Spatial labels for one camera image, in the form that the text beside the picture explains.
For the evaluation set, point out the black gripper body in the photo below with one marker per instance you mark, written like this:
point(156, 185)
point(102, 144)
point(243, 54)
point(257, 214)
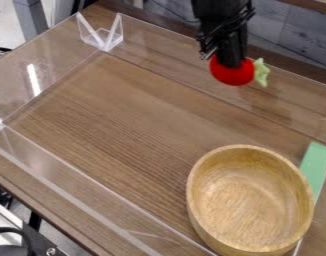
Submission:
point(220, 17)

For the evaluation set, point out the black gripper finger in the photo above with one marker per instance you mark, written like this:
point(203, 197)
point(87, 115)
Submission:
point(237, 47)
point(222, 53)

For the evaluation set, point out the red plush fruit green stem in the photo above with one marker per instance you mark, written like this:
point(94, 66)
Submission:
point(250, 71)

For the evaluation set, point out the green tape strip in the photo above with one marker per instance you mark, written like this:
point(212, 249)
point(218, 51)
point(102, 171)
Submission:
point(313, 167)

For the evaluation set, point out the wooden bowl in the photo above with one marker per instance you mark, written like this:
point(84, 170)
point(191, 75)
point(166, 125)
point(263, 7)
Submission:
point(250, 201)

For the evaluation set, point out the clear acrylic enclosure wall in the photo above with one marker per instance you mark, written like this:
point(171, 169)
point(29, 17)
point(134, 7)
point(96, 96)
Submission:
point(110, 109)

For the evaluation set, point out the black metal bracket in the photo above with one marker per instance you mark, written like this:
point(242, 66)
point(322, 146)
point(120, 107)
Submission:
point(41, 246)

